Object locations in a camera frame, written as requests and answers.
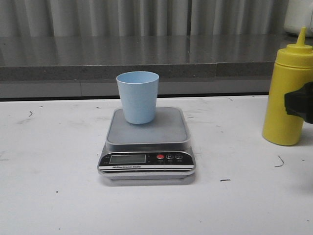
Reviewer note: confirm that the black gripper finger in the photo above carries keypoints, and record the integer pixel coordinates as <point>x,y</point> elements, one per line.
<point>300,102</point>

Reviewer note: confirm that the yellow squeeze bottle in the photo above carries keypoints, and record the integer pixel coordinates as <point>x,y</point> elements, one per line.
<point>292,69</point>

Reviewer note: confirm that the light blue plastic cup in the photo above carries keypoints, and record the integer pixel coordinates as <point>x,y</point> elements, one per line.
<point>138,93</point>

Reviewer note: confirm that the silver digital kitchen scale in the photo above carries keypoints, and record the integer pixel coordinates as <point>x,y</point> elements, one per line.
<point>155,153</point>

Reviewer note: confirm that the grey stone counter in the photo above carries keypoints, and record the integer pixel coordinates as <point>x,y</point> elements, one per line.
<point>86,67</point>

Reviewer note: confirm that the white rice cooker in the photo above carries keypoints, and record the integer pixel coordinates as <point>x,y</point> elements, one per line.
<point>299,14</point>

